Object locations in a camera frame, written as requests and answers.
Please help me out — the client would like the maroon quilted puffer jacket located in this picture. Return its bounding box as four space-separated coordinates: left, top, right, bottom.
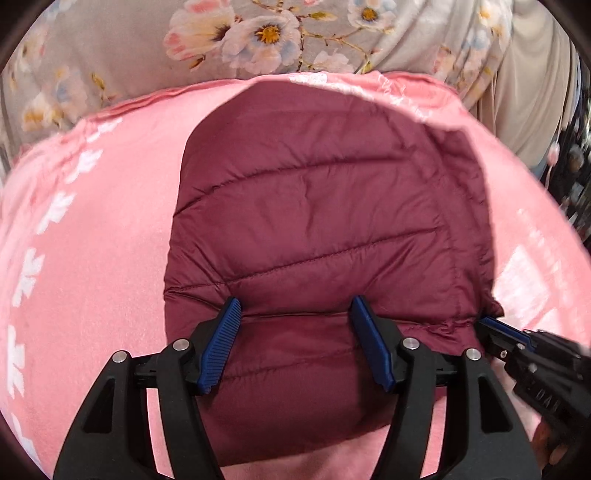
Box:
163 81 502 466

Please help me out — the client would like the person's right hand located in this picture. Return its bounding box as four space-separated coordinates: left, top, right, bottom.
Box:
531 420 569 469

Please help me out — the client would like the pink printed blanket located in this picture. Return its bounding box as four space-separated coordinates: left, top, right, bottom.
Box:
1 73 590 474

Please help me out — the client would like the beige cloth at right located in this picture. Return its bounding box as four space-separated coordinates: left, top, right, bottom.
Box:
471 1 579 170

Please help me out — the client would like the grey floral bedsheet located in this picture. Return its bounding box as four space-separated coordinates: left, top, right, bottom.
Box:
1 0 514 160

